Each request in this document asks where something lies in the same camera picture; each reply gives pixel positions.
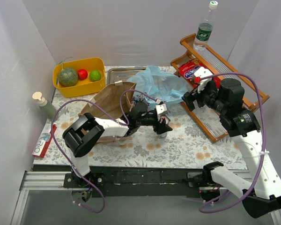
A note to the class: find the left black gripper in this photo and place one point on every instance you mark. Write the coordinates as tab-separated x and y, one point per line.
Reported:
162	124

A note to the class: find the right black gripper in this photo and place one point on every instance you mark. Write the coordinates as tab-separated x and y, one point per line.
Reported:
194	96

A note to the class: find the blue drink can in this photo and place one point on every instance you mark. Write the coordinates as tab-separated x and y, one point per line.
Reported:
164	135

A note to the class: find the light blue plastic bag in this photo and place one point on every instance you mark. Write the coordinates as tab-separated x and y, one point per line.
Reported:
165	86

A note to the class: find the red snack packet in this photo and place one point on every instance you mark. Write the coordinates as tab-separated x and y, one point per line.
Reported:
188	69

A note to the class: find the brown burlap tote bag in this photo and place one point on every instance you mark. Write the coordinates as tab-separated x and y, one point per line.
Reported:
109	100

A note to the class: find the clear plastic water bottle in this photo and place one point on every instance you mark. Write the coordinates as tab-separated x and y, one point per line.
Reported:
205	28

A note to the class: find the green lime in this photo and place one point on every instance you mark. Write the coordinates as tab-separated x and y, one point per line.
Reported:
95	75

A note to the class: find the red apple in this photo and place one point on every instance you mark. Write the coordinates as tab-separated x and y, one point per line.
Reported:
82	74

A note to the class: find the green melon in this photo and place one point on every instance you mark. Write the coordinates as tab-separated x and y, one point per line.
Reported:
67	77

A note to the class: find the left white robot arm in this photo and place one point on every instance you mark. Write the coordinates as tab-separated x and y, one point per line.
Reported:
84	134

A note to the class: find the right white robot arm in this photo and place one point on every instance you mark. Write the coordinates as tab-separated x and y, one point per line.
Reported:
263	194

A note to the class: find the floral table mat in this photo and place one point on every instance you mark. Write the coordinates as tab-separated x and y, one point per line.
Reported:
186	146

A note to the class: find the silver metal tray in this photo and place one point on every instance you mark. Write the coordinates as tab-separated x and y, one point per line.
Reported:
122	74

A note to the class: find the yellow plastic basket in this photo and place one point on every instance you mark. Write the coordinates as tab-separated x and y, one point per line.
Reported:
83	87

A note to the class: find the green pump bottle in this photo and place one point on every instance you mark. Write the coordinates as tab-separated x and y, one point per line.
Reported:
45	106

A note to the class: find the white paper leaflet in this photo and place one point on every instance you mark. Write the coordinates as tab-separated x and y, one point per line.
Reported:
43	142

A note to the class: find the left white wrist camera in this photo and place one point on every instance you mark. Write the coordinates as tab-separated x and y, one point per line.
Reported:
161	108

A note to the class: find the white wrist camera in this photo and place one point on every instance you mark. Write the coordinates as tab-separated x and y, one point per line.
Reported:
201	77
161	108

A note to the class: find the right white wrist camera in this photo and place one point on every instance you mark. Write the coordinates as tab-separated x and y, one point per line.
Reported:
201	77

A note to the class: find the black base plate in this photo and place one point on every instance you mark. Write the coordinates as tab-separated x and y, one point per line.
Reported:
155	190

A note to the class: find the aluminium frame rail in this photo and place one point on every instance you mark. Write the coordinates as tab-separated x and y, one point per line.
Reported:
37	180

